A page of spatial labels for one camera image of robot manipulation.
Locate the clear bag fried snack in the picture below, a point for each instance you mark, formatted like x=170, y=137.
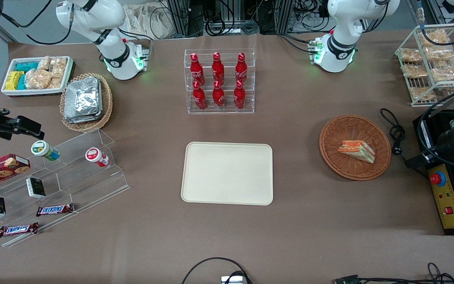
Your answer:
x=422, y=93
x=436, y=37
x=440, y=53
x=410, y=55
x=446, y=71
x=414, y=71

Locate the yellow control panel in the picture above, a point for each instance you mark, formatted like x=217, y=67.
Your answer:
x=449, y=197

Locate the triangular sandwich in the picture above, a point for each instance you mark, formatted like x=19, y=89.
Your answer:
x=357, y=151

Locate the clear bag rice crackers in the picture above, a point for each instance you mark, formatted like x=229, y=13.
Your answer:
x=38, y=79
x=44, y=63
x=58, y=68

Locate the grey metal bar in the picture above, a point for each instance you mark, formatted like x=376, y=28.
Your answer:
x=447, y=101

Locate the yellow snack pack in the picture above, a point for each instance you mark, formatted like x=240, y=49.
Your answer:
x=13, y=80

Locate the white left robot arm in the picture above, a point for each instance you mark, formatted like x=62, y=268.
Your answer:
x=341, y=43

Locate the clear acrylic stepped shelf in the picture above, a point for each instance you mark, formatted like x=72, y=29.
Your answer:
x=77, y=181

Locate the red tartan cookie box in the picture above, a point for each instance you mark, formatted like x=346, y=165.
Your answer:
x=0, y=170

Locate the green lid yogurt cup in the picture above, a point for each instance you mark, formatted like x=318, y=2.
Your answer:
x=43, y=150

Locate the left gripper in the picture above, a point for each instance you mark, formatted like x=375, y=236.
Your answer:
x=428, y=156

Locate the teal snack pack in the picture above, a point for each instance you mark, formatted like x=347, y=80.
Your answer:
x=26, y=66
x=21, y=83

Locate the beige cloth bag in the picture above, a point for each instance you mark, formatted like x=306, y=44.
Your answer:
x=144, y=21

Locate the brown Snickers bar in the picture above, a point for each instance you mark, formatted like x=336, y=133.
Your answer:
x=17, y=229
x=54, y=210

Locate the small silver device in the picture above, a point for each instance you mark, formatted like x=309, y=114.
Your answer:
x=233, y=280

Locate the aluminium frame post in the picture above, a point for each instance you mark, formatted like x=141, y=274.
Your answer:
x=179, y=17
x=284, y=15

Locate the silver foil packet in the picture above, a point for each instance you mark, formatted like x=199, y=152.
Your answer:
x=83, y=98

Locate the red lid yogurt cup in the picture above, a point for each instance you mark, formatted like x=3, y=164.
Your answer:
x=95, y=156

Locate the red cola bottle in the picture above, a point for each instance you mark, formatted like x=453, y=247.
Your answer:
x=241, y=70
x=218, y=98
x=239, y=98
x=199, y=98
x=218, y=70
x=196, y=71

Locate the red emergency stop button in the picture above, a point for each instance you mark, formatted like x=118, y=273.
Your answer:
x=438, y=178

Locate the oval light wicker basket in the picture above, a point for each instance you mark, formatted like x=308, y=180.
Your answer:
x=106, y=102

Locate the round brown wicker basket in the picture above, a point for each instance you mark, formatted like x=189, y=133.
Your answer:
x=341, y=165

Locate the clear acrylic bottle rack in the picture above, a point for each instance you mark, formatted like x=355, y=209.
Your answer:
x=227, y=110

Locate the white rectangular snack tray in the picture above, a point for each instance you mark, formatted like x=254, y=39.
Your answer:
x=34, y=92

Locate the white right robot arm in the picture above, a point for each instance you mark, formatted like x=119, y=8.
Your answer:
x=114, y=49

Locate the black food warmer machine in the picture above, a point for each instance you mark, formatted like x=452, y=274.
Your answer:
x=428, y=130

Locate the beige plastic tray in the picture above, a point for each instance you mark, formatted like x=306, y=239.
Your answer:
x=227, y=173

